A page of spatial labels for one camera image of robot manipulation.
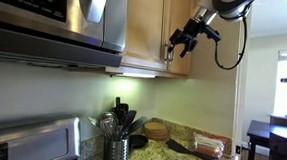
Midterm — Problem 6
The stainless steel microwave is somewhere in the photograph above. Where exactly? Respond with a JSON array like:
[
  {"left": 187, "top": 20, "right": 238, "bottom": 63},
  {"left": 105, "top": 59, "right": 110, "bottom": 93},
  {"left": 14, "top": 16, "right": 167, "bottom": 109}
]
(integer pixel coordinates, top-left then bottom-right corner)
[{"left": 0, "top": 0, "right": 129, "bottom": 71}]

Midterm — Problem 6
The black round bowl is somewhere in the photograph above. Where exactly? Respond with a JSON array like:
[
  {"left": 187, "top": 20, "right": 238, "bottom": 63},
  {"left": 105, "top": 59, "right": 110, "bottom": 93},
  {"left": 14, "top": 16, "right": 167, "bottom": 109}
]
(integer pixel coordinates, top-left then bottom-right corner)
[{"left": 127, "top": 133, "right": 150, "bottom": 151}]

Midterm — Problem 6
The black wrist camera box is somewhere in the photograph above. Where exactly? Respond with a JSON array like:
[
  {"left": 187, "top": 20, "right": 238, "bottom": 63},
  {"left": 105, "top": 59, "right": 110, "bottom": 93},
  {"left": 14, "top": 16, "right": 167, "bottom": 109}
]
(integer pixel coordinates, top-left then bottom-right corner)
[{"left": 199, "top": 22, "right": 223, "bottom": 43}]

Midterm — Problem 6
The under cabinet light strip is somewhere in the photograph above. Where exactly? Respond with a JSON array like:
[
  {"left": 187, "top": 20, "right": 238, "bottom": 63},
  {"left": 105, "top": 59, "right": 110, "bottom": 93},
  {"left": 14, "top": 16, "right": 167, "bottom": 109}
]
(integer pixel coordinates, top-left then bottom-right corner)
[{"left": 115, "top": 71, "right": 157, "bottom": 80}]

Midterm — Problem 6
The wooden wall cabinet body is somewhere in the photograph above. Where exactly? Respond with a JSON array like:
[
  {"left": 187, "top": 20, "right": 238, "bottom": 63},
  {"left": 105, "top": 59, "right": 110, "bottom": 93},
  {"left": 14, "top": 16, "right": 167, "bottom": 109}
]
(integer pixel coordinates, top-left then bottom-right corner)
[{"left": 105, "top": 0, "right": 196, "bottom": 82}]

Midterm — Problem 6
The perforated steel utensil holder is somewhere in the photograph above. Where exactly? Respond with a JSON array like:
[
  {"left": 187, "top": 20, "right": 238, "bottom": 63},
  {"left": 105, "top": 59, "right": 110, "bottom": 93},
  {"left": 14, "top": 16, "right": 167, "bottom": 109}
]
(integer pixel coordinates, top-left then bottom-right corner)
[{"left": 102, "top": 136, "right": 131, "bottom": 160}]

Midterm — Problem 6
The metal cabinet door handle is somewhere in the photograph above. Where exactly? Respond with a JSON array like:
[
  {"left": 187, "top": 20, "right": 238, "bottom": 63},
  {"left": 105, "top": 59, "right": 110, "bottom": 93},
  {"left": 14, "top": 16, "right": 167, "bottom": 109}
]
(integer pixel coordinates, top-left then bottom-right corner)
[
  {"left": 163, "top": 40, "right": 171, "bottom": 64},
  {"left": 168, "top": 46, "right": 176, "bottom": 65}
]

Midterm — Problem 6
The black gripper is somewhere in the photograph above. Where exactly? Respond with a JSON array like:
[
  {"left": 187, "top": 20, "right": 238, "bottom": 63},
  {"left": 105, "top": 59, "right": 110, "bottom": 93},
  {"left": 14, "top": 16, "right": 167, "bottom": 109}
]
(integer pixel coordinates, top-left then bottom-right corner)
[{"left": 166, "top": 17, "right": 207, "bottom": 60}]

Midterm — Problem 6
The stainless steel stove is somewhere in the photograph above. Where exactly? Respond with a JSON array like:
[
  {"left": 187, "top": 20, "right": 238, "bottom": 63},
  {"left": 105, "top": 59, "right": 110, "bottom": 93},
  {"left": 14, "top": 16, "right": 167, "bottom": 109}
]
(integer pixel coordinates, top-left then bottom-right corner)
[{"left": 0, "top": 110, "right": 84, "bottom": 160}]

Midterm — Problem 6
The steel whisk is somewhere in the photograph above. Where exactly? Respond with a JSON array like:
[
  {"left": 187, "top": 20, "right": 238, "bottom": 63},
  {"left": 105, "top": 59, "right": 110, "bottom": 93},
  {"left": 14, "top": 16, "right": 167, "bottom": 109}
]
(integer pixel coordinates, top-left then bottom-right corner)
[{"left": 96, "top": 110, "right": 121, "bottom": 143}]

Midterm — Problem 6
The black spatula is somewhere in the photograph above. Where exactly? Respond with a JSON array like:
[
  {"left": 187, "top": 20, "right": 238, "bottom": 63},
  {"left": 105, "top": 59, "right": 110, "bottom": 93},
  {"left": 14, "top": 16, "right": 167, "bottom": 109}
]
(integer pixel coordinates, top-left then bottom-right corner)
[{"left": 164, "top": 137, "right": 221, "bottom": 160}]

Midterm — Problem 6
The small black wall plate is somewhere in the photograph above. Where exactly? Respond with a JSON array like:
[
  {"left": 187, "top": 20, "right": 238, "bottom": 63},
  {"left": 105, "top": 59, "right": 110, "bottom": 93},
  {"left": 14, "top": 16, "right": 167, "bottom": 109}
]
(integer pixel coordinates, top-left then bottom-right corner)
[{"left": 234, "top": 144, "right": 243, "bottom": 156}]

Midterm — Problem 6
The black kitchen spoon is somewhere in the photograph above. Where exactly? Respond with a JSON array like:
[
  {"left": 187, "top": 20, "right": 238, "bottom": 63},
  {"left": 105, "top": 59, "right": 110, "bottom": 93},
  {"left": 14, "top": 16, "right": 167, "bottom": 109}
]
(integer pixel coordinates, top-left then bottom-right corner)
[{"left": 121, "top": 109, "right": 139, "bottom": 141}]

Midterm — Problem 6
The white door frame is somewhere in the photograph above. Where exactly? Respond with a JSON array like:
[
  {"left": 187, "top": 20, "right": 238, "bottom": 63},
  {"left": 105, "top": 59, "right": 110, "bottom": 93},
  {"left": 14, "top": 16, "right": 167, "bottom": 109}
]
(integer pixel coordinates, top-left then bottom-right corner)
[{"left": 230, "top": 9, "right": 253, "bottom": 160}]

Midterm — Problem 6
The dark wooden sideboard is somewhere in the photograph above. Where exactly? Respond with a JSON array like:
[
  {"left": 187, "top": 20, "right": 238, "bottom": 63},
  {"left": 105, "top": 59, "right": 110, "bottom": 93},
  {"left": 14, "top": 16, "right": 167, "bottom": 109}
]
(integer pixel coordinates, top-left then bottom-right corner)
[{"left": 269, "top": 113, "right": 287, "bottom": 130}]

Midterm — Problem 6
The curved steel microwave handle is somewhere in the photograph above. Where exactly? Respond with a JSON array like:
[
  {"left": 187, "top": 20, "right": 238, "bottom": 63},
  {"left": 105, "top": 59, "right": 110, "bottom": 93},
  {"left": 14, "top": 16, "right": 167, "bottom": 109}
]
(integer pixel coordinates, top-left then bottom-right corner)
[{"left": 77, "top": 0, "right": 109, "bottom": 25}]

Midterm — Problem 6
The black slotted turner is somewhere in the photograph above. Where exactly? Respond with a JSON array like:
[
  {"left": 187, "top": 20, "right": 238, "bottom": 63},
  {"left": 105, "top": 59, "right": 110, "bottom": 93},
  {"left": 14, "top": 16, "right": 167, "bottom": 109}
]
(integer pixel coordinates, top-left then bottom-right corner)
[{"left": 109, "top": 95, "right": 131, "bottom": 127}]

